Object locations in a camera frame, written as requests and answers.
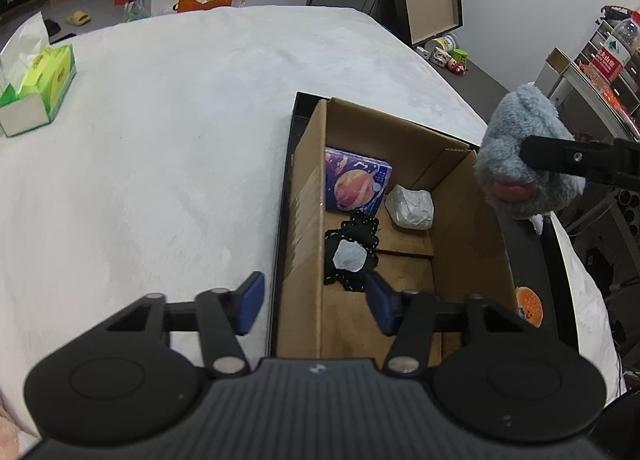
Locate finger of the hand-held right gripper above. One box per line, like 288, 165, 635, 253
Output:
520, 135, 640, 186

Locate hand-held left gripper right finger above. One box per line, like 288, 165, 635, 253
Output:
364, 273, 526, 377

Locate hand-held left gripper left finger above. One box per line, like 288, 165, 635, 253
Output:
105, 271, 266, 377

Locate blue-grey plush toy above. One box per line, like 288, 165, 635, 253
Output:
475, 83, 587, 219

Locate black lace pouch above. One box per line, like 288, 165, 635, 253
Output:
324, 210, 381, 293

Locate white plastic bag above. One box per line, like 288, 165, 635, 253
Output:
385, 184, 435, 231

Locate black shallow tray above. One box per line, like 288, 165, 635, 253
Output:
267, 92, 581, 358

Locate brown cardboard box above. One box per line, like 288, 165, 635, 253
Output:
276, 97, 518, 358

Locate purple planet box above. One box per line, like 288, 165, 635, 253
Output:
324, 147, 393, 216

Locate white desk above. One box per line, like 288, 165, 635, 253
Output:
535, 48, 640, 141

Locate large red-label water bottle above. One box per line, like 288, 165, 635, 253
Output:
587, 10, 640, 91

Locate orange burger plush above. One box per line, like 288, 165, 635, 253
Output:
515, 286, 543, 328

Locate small red toy figures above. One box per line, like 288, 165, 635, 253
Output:
434, 47, 472, 74

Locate green tissue box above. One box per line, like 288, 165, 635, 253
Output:
0, 12, 77, 137

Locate green plastic bag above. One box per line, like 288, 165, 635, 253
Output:
122, 0, 151, 22

